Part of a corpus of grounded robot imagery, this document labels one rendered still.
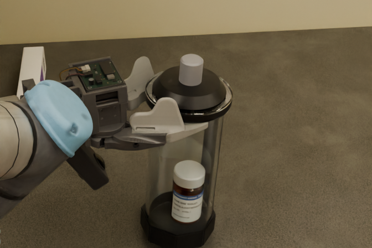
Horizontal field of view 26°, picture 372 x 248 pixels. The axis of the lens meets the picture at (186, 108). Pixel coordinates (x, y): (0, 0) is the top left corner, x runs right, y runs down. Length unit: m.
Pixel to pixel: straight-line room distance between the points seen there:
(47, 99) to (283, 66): 0.78
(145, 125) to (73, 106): 0.17
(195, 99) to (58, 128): 0.24
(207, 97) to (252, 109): 0.41
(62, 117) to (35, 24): 0.83
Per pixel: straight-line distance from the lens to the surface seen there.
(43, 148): 0.77
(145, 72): 1.02
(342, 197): 1.21
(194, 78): 0.97
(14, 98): 0.94
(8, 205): 0.84
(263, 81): 1.44
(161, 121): 0.95
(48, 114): 0.77
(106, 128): 0.95
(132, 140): 0.94
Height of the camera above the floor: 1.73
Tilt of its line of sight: 36 degrees down
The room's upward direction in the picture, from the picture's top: straight up
